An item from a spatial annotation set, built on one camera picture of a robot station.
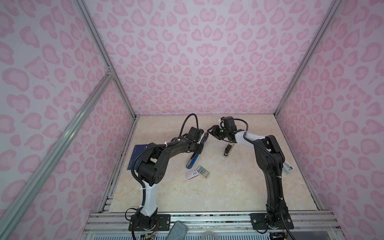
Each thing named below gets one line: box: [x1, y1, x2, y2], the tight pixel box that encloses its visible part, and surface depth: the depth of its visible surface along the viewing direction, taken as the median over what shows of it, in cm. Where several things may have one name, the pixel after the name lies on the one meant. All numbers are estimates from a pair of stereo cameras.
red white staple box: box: [185, 169, 199, 180], surface depth 90 cm
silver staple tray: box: [196, 165, 210, 178], surface depth 92 cm
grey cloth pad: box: [166, 220, 188, 240], surface depth 70 cm
